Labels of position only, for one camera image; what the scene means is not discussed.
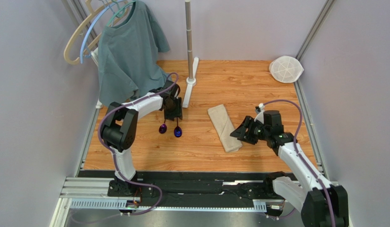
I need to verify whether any beige cloth napkin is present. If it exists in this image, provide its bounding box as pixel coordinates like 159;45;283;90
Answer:
207;104;243;153

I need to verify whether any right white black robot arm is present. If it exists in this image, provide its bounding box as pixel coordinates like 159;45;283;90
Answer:
230;110;349;227

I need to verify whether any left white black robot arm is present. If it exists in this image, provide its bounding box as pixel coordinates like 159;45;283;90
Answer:
99;80;183;195

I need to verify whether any blue purple spoon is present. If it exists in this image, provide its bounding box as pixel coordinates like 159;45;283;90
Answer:
173;117;182;138

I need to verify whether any white rack base foot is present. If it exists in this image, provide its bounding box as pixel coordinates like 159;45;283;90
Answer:
182;57;199;108

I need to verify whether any teal green t-shirt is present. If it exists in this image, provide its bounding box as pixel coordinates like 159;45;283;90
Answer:
98;0;170;107

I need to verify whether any white plastic mesh basket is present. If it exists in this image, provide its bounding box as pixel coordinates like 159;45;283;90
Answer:
269;56;304;84

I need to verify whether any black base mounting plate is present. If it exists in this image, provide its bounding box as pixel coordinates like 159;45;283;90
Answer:
107;171;295;208

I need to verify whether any blue plastic hanger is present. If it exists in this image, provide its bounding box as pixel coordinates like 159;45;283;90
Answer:
79;0;129;64

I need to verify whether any metal garment rack pole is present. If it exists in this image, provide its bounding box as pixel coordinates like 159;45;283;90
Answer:
184;0;194;83

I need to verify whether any green plastic hanger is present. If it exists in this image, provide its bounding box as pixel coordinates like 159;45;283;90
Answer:
106;0;136;26

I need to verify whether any beige wooden hanger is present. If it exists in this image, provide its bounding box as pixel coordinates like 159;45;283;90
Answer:
63;0;124;65

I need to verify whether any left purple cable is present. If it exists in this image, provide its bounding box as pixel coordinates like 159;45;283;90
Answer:
97;72;180;216

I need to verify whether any aluminium frame rail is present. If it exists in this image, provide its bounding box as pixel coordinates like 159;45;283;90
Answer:
49;176;353;227

